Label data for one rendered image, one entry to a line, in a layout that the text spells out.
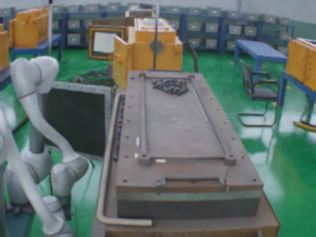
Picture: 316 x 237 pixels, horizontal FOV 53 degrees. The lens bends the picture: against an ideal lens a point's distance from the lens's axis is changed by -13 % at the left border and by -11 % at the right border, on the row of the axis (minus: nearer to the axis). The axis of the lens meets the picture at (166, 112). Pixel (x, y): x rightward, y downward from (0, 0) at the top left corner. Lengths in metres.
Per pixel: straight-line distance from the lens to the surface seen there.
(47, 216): 1.35
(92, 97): 2.38
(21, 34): 7.34
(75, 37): 9.81
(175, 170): 1.11
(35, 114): 1.67
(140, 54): 3.96
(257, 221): 1.15
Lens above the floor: 1.93
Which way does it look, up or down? 21 degrees down
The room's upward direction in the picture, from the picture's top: 3 degrees clockwise
